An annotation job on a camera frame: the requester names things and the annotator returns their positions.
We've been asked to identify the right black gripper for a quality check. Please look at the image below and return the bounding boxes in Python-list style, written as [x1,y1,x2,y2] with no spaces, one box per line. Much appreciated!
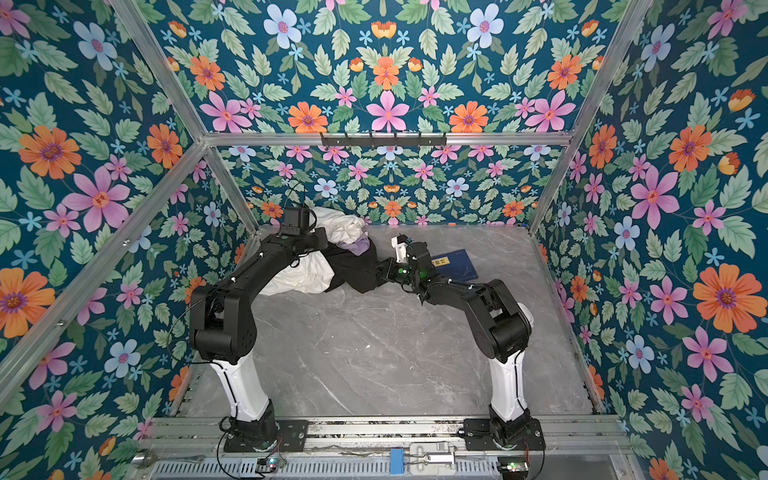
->
[372,258,422,287]

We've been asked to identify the black cloth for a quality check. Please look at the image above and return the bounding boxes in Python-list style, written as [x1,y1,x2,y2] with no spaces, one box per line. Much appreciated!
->
[322,239,384,293]

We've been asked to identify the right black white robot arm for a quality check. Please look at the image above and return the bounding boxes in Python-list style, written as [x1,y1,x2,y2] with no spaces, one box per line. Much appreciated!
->
[376,235,533,450]

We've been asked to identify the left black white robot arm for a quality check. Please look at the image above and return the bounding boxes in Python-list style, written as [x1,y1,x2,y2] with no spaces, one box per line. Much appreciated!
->
[189,228,328,452]

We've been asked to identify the purple cloth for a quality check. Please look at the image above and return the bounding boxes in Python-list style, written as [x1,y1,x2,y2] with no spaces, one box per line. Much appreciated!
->
[338,235,371,256]

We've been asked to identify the white cloth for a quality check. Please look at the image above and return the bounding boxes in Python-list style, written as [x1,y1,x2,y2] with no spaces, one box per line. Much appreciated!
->
[261,207,368,296]

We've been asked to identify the blue connector block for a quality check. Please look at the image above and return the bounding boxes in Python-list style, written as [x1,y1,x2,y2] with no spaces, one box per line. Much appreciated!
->
[389,448,406,476]

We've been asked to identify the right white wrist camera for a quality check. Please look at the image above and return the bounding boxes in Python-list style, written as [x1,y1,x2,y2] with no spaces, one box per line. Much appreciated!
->
[391,234,414,264]

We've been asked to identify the black hook rail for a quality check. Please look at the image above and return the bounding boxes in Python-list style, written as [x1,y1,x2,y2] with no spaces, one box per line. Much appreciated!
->
[320,132,448,148]

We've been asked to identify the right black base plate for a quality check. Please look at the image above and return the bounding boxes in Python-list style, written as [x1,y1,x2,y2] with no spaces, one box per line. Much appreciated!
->
[457,418,546,452]

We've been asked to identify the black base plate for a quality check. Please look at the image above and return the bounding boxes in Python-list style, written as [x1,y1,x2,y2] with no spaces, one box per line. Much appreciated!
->
[457,418,546,452]
[223,419,309,453]

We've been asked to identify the silver latch bracket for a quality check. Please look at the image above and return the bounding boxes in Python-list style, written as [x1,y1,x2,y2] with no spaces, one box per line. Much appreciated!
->
[407,442,456,470]

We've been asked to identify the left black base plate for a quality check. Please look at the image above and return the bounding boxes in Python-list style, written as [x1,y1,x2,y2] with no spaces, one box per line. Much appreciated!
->
[223,419,309,453]

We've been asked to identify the white perforated cable duct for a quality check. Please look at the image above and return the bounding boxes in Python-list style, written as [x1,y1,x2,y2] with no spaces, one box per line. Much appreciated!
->
[150,457,502,479]

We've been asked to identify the aluminium frame bars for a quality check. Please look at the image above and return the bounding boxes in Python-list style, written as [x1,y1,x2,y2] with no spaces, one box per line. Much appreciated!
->
[0,0,652,409]

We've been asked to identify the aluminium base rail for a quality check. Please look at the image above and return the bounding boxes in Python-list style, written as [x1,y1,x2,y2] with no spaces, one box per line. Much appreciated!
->
[136,415,634,458]

